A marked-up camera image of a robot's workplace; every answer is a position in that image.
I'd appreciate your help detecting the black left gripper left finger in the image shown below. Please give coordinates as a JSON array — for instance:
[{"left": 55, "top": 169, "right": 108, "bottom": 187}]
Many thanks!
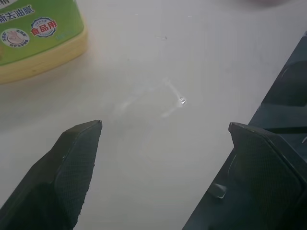
[{"left": 0, "top": 120, "right": 103, "bottom": 230}]

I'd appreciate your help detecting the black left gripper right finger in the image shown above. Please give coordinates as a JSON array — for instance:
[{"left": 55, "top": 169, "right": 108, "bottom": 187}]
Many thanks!
[{"left": 181, "top": 122, "right": 307, "bottom": 230}]

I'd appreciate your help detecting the yellow green-labelled detergent bottle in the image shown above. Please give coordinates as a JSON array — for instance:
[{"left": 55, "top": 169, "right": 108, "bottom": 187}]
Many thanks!
[{"left": 0, "top": 0, "right": 89, "bottom": 85}]

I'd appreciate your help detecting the dark moulded plastic tray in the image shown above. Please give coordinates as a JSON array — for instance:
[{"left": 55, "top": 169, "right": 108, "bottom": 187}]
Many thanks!
[{"left": 248, "top": 33, "right": 307, "bottom": 144}]

